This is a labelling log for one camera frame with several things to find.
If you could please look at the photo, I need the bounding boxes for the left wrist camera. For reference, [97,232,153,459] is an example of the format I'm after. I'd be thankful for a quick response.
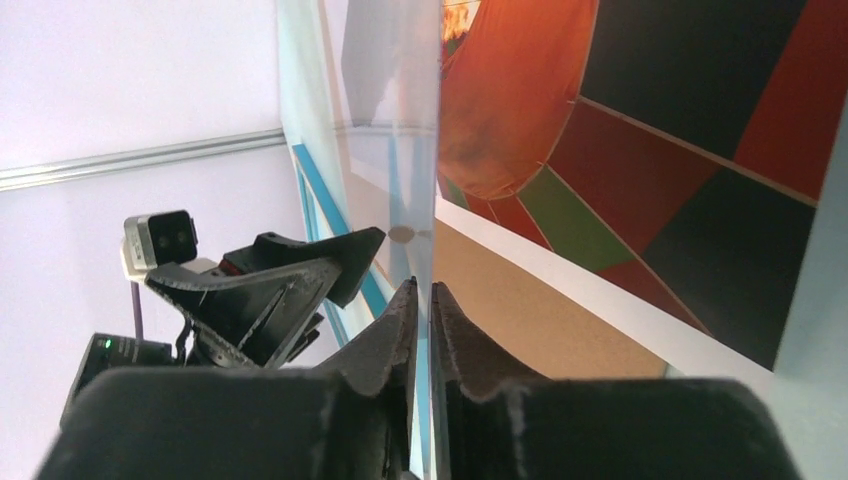
[121,210,198,283]

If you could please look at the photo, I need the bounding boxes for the hot air balloon photo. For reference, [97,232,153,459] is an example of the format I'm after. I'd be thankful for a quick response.
[438,1,847,390]

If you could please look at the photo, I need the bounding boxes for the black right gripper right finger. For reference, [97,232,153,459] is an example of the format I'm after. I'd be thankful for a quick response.
[432,283,799,479]

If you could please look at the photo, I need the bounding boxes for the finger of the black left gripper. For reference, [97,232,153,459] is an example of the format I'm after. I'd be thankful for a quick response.
[254,227,386,308]
[145,258,341,369]

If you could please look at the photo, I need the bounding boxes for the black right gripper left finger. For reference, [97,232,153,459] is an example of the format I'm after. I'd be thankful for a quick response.
[38,279,418,479]

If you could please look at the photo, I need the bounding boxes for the clear glass pane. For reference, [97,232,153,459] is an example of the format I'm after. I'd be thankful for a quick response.
[321,1,443,479]

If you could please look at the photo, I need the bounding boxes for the wooden picture frame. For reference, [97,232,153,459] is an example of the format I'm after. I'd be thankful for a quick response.
[289,144,388,346]

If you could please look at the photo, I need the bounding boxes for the aluminium wall rail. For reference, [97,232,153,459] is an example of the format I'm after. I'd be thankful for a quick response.
[1,129,286,192]

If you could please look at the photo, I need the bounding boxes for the brown frame backing board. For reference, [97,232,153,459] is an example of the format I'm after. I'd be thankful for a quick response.
[434,221,666,379]

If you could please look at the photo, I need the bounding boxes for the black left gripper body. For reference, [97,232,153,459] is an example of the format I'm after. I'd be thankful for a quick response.
[60,231,326,425]

